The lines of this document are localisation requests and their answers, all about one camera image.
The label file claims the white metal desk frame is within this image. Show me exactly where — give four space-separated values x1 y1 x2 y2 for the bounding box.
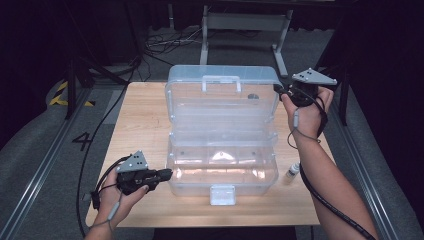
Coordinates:
199 4 295 79

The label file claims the grey wrist strap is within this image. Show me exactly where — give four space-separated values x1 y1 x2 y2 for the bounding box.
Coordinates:
89 192 125 235
286 109 322 150

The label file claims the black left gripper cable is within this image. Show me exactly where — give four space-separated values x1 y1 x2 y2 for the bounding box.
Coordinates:
75 56 143 238

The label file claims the black tripod stand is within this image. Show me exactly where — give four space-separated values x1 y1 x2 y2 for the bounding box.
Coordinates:
64 56 130 121

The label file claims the person's right hand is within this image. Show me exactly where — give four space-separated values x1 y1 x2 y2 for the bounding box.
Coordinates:
281 85 335 142

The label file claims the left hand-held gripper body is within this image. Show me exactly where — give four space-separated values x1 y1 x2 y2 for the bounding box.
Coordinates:
115 149 159 196

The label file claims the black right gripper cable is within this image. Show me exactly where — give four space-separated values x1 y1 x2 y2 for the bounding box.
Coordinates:
298 91 378 240

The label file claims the yellow black floor tape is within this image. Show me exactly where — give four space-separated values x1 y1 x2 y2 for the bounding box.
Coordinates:
48 81 96 108

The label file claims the grey left wrist strap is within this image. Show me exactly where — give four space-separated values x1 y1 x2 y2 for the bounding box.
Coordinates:
89 192 125 235

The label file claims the black metal stand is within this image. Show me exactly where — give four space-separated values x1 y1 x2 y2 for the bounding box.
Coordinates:
313 63 352 127

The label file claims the bundle of floor cables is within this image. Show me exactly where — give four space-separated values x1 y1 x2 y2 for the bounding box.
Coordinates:
144 25 205 57

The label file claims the grey right wrist strap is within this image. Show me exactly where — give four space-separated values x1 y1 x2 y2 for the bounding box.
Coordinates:
286 109 322 150

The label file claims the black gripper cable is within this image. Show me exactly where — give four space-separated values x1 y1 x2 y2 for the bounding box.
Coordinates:
75 56 143 238
298 91 378 240

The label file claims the person's dark clothing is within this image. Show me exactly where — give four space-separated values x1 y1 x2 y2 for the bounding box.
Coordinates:
151 226 298 240

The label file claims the clear plastic storage box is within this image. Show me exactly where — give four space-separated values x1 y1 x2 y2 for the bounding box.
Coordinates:
164 64 283 207

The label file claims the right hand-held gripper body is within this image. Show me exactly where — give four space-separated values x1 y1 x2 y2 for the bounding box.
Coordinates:
288 68 338 108

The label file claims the small white dropper bottle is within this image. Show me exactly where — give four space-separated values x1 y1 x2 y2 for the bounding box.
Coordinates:
284 161 301 184

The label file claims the person's left hand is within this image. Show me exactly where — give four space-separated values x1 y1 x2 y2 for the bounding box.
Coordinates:
95 172 150 228

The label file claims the metal floor rail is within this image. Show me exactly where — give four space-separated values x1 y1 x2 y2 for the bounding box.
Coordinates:
323 92 398 240
0 86 94 240

